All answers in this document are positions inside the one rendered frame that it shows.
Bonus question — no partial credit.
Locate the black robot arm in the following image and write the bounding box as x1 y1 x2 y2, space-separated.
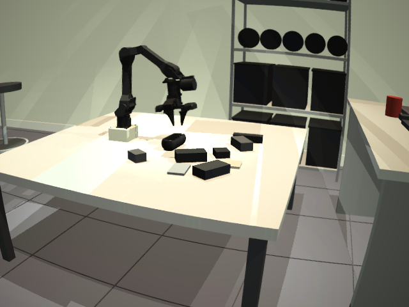
114 45 197 129

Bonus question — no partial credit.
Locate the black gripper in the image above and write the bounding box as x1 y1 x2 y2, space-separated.
155 91 197 126

